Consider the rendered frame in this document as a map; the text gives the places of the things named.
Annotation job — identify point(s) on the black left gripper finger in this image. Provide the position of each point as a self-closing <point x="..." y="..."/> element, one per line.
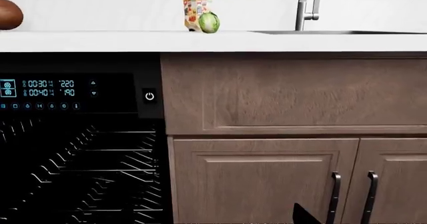
<point x="302" y="216"/>

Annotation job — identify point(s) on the brown wooden cabinet door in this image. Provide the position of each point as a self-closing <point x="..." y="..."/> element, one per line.
<point x="403" y="184"/>
<point x="253" y="184"/>

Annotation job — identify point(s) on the dishwasher power button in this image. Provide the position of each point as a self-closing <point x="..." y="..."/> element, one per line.
<point x="149" y="96"/>

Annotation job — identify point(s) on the black dishwasher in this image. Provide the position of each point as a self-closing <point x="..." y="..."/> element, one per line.
<point x="146" y="66"/>

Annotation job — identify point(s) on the brown wooden false drawer panel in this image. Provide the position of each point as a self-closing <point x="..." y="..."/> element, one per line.
<point x="293" y="94"/>

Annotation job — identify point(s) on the steel kitchen sink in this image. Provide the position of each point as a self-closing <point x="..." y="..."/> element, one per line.
<point x="333" y="32"/>

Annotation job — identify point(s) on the silver kitchen faucet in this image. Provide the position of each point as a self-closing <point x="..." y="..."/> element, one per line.
<point x="301" y="11"/>

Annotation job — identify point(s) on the green cabbage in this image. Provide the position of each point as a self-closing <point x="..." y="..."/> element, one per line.
<point x="209" y="22"/>

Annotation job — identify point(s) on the colourful juice carton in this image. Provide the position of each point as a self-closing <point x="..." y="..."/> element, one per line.
<point x="193" y="6"/>

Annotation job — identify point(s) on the brown round potato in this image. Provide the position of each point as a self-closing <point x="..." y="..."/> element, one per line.
<point x="9" y="15"/>

